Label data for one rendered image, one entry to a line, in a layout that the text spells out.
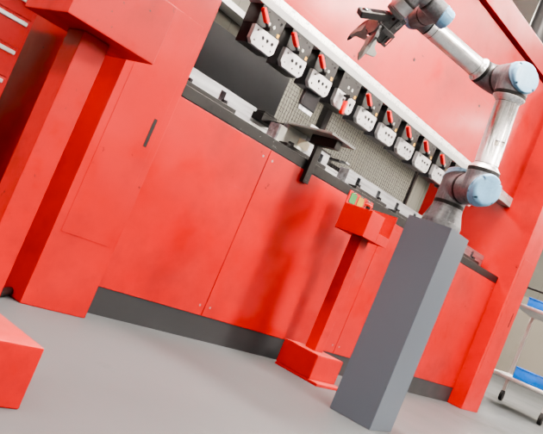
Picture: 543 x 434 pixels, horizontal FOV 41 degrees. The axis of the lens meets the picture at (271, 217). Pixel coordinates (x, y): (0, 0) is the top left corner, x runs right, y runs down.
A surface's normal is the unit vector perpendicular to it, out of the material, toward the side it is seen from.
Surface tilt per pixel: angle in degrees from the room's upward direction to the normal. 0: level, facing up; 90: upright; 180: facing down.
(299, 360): 90
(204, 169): 90
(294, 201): 90
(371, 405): 90
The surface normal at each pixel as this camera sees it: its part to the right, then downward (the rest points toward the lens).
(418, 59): 0.69, 0.25
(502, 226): -0.61, -0.30
